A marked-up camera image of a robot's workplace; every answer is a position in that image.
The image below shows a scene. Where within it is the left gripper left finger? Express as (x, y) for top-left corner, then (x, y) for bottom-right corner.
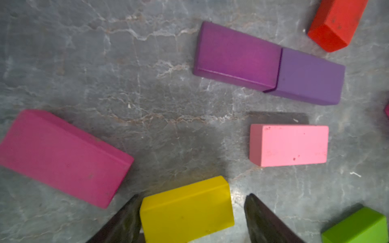
(87, 194), (143, 243)

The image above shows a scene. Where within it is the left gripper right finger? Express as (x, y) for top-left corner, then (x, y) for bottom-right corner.
(244, 193), (304, 243)

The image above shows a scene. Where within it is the yellow block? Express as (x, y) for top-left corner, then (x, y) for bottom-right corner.
(140, 176), (235, 243)

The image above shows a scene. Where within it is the light pink block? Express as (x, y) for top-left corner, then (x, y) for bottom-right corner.
(249, 124), (329, 167)

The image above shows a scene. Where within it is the green block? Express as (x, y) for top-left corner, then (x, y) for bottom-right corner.
(321, 207), (389, 243)

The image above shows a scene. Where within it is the magenta block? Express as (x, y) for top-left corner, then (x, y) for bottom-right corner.
(385, 104), (389, 118)
(1, 109), (134, 209)

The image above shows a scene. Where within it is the violet purple block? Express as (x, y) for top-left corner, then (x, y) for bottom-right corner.
(266, 48), (346, 105)

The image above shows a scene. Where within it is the dark purple block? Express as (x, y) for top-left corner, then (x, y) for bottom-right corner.
(193, 21), (282, 92)

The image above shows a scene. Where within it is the red block near toaster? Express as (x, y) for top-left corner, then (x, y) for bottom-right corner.
(308, 0), (368, 53)

